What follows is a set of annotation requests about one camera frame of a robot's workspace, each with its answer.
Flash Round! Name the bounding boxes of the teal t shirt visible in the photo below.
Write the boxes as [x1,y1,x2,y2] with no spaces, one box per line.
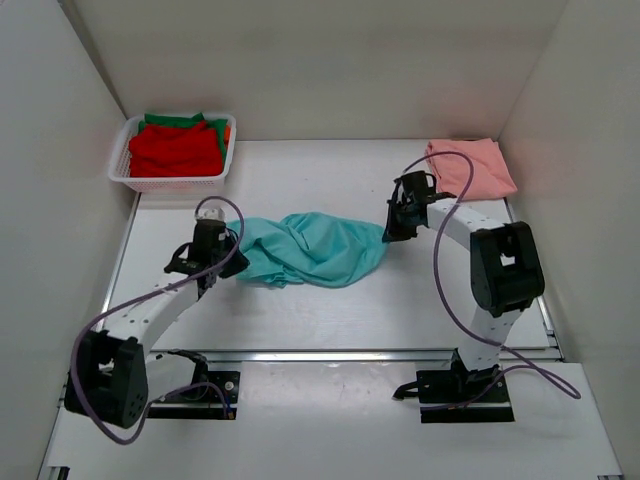
[228,212,387,288]

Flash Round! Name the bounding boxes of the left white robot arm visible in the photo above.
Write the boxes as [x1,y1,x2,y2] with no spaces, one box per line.
[63,219,249,429]

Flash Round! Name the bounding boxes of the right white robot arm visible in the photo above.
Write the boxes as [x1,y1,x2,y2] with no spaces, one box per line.
[382,171,545,401]

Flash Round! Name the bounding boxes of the folded pink t shirt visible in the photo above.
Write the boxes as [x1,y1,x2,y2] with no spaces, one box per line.
[425,138,517,201]

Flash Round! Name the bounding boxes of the red t shirt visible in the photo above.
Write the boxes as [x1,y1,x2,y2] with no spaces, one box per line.
[128,120,224,178]

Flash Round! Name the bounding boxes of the orange t shirt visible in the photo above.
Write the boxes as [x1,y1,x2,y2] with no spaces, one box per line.
[224,124,231,146]

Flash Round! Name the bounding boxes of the white plastic basket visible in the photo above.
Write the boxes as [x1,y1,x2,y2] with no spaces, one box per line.
[108,112,236,193]

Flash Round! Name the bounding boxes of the green t shirt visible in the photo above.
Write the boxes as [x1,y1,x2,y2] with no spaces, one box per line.
[138,113,230,156]

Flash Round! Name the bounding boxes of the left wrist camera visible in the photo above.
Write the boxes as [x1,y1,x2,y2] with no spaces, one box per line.
[194,207,225,223]

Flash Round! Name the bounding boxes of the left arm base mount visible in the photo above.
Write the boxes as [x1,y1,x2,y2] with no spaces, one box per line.
[146,349,241,421]

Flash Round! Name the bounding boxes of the metal table rail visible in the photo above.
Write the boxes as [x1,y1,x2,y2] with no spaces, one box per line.
[198,349,453,363]

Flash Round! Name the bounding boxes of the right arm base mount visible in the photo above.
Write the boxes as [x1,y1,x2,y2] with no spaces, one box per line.
[392,350,515,424]

